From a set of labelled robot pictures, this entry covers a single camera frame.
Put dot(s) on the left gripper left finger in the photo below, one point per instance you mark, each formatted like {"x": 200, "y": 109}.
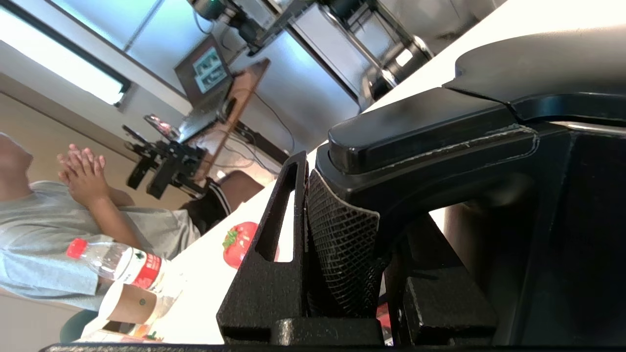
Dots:
{"x": 264, "y": 293}

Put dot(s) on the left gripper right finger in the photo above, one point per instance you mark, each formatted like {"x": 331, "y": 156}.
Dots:
{"x": 450, "y": 308}

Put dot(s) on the black electric kettle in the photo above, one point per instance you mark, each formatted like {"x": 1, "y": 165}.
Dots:
{"x": 562, "y": 195}

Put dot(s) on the red toy tomato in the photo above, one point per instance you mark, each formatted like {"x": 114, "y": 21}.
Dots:
{"x": 239, "y": 244}

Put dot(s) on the clear water bottle red cap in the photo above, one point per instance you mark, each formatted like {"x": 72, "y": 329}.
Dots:
{"x": 132, "y": 269}

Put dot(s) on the brown paper cup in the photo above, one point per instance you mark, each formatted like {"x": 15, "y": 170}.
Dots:
{"x": 127, "y": 304}

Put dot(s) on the black teleoperation controller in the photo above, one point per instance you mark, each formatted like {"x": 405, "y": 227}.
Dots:
{"x": 171, "y": 161}

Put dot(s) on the black computer mouse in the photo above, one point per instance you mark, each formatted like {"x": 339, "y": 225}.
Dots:
{"x": 230, "y": 107}

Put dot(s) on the teal chair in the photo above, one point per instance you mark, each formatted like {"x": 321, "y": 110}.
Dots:
{"x": 78, "y": 327}

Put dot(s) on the brown wooden desk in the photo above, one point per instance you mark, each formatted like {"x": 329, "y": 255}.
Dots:
{"x": 249, "y": 78}

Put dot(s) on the person in grey t-shirt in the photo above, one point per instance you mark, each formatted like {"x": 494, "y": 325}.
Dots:
{"x": 49, "y": 234}

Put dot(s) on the black laptop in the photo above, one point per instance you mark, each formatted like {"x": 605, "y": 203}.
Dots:
{"x": 205, "y": 73}

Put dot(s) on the black camera on stand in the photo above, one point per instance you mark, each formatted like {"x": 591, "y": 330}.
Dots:
{"x": 210, "y": 7}

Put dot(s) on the window with dark frame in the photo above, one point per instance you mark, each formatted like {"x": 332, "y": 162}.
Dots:
{"x": 63, "y": 68}

